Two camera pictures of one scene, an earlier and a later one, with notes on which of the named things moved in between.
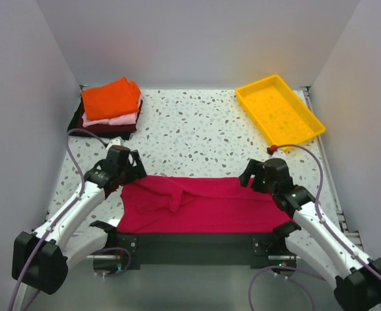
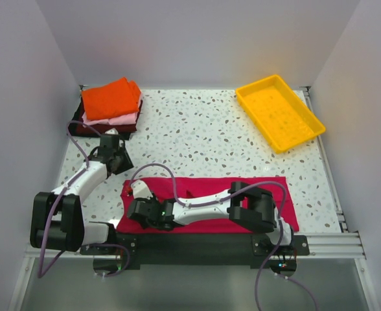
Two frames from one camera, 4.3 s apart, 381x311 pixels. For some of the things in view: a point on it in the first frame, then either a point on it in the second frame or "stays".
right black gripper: (254, 168) -> (153, 199)
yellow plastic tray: (279, 113) stays
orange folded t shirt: (113, 100) stays
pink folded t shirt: (127, 119) stays
